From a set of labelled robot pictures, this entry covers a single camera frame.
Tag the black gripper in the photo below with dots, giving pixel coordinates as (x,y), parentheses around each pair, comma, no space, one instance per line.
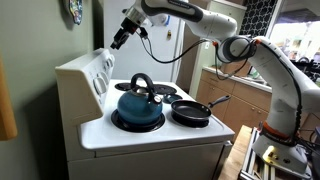
(126,30)

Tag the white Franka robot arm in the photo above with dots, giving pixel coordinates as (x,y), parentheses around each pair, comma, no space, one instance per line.
(213,23)

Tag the small white stove knob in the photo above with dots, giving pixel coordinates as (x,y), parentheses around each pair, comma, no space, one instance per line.
(107,64)
(111,59)

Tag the large white stove knob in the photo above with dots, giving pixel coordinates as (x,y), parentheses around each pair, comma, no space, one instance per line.
(104,78)
(99,87)

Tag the white refrigerator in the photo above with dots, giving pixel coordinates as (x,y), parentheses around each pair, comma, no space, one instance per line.
(133,66)

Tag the small yellow fridge magnet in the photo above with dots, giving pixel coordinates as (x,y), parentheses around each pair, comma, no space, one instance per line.
(169,34)

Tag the blue paper note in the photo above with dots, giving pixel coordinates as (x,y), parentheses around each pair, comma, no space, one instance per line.
(168,20)

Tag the large black coil burner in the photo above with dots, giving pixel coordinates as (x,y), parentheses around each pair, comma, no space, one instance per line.
(116,123)
(165,89)

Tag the dark round spoon rest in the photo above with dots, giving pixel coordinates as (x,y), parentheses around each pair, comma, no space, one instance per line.
(172,98)

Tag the black frying pan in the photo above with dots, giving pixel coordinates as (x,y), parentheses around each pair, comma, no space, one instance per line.
(190,110)

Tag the white electric stove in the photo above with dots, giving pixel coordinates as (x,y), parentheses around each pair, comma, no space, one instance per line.
(150,146)

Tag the brown cardboard box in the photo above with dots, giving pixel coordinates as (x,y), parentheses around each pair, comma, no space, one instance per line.
(235,69)

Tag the white kitchen countertop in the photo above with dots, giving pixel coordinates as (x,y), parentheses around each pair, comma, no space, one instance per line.
(240,79)

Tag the yellow wooden board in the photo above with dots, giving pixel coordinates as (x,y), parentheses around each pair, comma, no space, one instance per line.
(6,113)

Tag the green item on counter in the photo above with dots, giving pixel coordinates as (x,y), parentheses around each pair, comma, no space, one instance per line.
(256,74)

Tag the black white patterned curtain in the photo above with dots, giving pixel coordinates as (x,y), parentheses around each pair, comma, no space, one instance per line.
(258,16)

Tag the light wooden kitchen cabinets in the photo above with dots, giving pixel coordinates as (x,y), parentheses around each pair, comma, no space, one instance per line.
(246,110)

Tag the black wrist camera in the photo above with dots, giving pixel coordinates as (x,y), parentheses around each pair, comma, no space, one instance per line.
(143,32)

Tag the colourful wall decoration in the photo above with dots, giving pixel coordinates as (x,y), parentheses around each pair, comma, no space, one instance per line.
(76,10)

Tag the white light switch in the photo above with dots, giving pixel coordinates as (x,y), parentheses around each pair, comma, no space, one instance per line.
(207,45)

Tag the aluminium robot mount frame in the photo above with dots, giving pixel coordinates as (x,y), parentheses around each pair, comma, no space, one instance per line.
(248,163)

